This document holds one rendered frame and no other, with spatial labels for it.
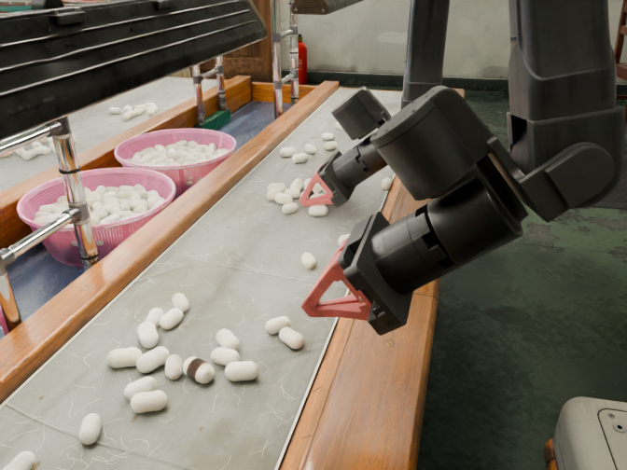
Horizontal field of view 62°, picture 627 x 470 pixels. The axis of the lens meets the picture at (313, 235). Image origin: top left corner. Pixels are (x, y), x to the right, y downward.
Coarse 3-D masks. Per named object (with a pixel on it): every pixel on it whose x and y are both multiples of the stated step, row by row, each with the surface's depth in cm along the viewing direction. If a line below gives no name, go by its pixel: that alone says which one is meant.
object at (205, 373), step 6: (186, 360) 57; (186, 366) 57; (204, 366) 56; (210, 366) 56; (186, 372) 57; (198, 372) 56; (204, 372) 56; (210, 372) 56; (198, 378) 56; (204, 378) 56; (210, 378) 56
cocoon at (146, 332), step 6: (144, 324) 62; (150, 324) 63; (138, 330) 62; (144, 330) 61; (150, 330) 61; (156, 330) 62; (138, 336) 62; (144, 336) 61; (150, 336) 61; (156, 336) 61; (144, 342) 61; (150, 342) 61; (156, 342) 61
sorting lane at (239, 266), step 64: (320, 128) 140; (256, 192) 102; (320, 192) 102; (384, 192) 102; (192, 256) 80; (256, 256) 80; (320, 256) 80; (128, 320) 67; (192, 320) 67; (256, 320) 67; (320, 320) 67; (64, 384) 57; (192, 384) 57; (256, 384) 57; (0, 448) 49; (64, 448) 49; (128, 448) 49; (192, 448) 49; (256, 448) 49
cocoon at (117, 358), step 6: (126, 348) 59; (132, 348) 59; (108, 354) 58; (114, 354) 58; (120, 354) 58; (126, 354) 58; (132, 354) 58; (138, 354) 58; (108, 360) 58; (114, 360) 58; (120, 360) 58; (126, 360) 58; (132, 360) 58; (114, 366) 58; (120, 366) 58
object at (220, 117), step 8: (216, 64) 158; (192, 72) 145; (200, 72) 146; (208, 72) 153; (216, 72) 157; (200, 80) 147; (216, 80) 161; (200, 88) 148; (224, 88) 162; (200, 96) 148; (224, 96) 163; (200, 104) 150; (224, 104) 164; (200, 112) 150; (216, 112) 163; (224, 112) 164; (200, 120) 152; (208, 120) 155; (216, 120) 159; (224, 120) 165; (200, 128) 151; (208, 128) 155; (216, 128) 160
